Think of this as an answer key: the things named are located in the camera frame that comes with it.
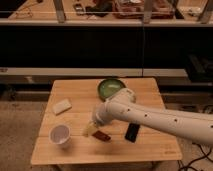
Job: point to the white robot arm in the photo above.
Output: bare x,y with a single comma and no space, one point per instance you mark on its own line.
121,106

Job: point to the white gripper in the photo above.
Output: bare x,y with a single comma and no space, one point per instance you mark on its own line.
100,117

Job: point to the wooden table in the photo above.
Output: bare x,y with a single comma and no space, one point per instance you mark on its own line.
89,153

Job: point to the green plate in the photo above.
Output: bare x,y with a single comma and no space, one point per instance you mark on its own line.
108,87

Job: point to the beige sponge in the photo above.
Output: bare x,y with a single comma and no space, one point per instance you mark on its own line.
61,106

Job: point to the black smartphone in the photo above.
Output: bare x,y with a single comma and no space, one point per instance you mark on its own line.
132,131

